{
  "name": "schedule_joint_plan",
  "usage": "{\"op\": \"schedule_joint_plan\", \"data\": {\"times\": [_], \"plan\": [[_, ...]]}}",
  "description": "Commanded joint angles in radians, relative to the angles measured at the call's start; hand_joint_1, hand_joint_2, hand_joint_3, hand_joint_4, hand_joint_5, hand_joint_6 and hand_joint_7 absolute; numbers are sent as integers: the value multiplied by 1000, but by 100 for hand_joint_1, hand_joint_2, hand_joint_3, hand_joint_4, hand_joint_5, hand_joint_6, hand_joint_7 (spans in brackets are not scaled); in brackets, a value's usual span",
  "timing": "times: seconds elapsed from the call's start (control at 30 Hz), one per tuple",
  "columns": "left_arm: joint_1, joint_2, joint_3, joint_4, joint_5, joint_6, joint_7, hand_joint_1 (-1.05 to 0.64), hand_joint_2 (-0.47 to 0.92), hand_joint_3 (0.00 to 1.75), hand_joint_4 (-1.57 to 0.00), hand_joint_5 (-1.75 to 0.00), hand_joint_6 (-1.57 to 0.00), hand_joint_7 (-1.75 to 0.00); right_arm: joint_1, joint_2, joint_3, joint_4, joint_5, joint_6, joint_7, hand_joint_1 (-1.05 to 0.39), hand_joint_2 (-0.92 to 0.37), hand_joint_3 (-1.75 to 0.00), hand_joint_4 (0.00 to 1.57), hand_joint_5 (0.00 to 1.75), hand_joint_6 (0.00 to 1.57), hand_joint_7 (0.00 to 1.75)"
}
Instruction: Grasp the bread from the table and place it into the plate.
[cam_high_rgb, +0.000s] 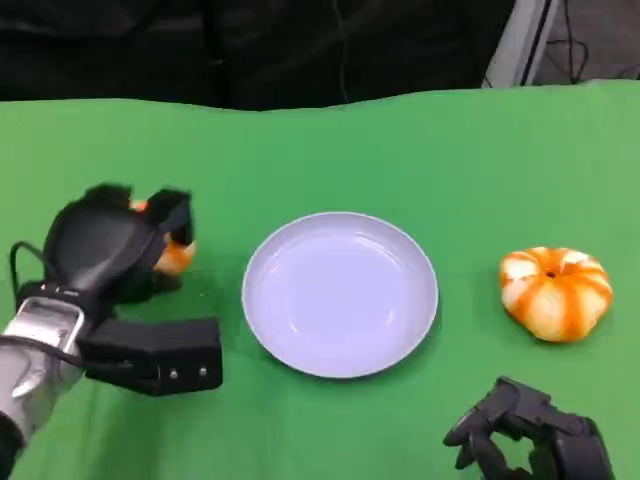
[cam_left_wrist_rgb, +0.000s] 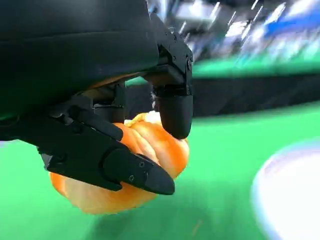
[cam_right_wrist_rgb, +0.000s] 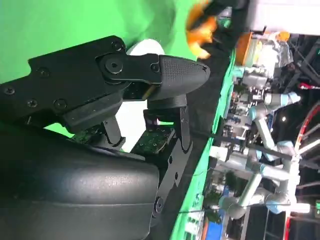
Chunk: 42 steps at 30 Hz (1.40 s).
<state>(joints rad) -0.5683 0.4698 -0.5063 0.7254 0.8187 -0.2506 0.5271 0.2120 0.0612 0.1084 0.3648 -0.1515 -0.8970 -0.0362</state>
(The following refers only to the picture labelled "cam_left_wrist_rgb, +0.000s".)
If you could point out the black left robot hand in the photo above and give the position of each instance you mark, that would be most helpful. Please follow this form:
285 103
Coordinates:
75 50

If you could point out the orange toy bread roll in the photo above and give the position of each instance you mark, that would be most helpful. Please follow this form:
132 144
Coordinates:
157 152

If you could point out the lilac plate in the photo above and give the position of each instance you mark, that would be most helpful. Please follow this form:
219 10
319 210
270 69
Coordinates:
295 195

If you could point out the green cloth on background table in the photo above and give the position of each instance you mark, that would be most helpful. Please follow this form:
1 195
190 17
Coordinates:
250 70

